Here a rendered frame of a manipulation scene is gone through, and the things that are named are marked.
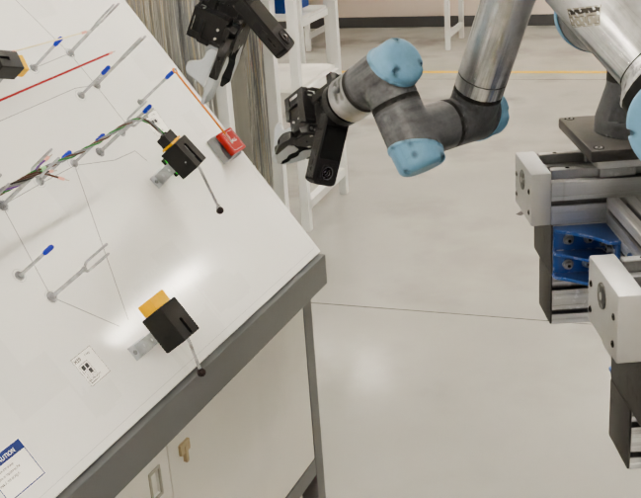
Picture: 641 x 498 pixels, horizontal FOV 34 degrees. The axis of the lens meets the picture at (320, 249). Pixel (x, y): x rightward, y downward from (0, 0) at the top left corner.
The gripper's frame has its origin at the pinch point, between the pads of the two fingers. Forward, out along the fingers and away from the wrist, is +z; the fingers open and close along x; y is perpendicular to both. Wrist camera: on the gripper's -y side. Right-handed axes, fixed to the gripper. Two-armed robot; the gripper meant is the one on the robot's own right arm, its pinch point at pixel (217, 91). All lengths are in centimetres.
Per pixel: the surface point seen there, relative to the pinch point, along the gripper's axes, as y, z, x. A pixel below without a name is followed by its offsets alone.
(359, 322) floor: -41, 145, -159
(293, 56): 34, 107, -259
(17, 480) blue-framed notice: -8, 26, 68
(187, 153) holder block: 1.2, 12.6, 1.7
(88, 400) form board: -8, 27, 50
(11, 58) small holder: 28.8, 1.7, 16.9
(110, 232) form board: 4.5, 21.0, 20.4
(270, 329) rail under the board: -24.4, 36.8, 4.5
